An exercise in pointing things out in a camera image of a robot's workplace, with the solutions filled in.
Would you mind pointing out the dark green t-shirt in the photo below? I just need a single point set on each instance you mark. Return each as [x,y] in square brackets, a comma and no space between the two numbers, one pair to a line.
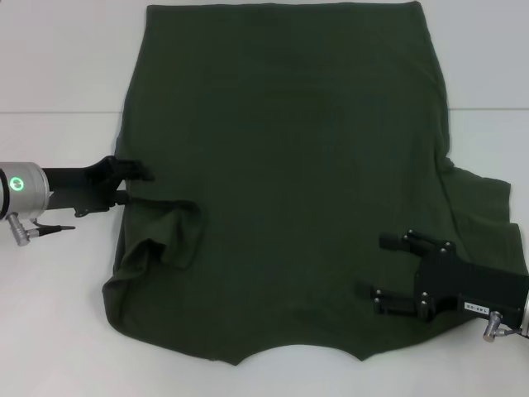
[289,144]

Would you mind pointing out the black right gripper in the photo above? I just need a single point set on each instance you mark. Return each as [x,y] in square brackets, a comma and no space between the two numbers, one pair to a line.
[467,285]

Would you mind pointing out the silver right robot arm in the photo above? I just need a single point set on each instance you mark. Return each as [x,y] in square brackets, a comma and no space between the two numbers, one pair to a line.
[526,314]

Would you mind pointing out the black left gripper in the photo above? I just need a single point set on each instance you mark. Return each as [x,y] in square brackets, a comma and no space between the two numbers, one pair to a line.
[82,182]

